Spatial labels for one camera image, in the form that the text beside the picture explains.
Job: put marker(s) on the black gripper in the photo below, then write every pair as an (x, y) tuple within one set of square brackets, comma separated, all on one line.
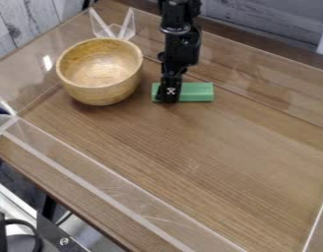
[(182, 47)]

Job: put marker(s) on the green rectangular block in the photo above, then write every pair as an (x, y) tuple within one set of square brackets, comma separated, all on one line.
[(197, 92)]

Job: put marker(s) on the light wooden bowl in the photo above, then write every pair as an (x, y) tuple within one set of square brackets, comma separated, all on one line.
[(99, 70)]

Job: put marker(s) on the black table leg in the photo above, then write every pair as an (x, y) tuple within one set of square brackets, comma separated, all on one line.
[(48, 208)]

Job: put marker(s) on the clear acrylic corner bracket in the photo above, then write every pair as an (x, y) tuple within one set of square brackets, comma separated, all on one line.
[(123, 31)]

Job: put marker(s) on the clear acrylic tray wall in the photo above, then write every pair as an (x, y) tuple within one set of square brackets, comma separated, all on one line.
[(193, 177)]

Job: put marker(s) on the black metal bracket with screw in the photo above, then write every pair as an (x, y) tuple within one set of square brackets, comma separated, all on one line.
[(56, 240)]

